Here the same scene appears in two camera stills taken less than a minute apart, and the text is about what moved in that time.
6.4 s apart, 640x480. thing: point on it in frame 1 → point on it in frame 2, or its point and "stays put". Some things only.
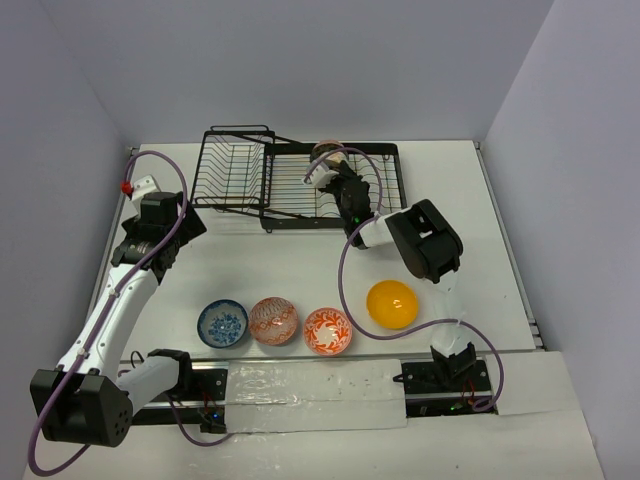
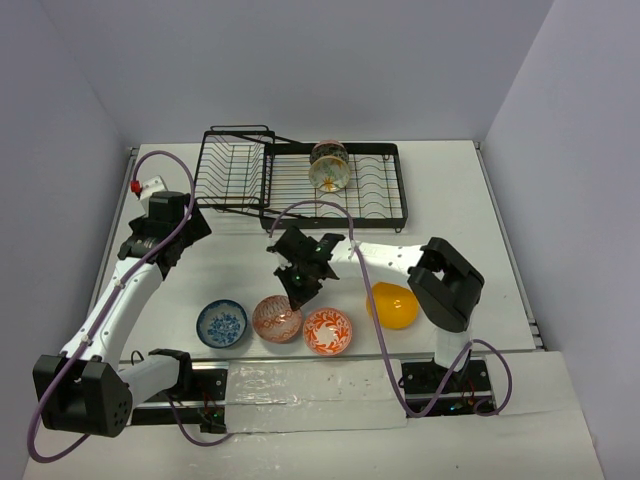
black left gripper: x=189 y=226 stays put
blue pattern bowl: x=222 y=323 stays put
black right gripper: x=346 y=173 → x=298 y=297
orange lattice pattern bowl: x=273 y=321 stays put
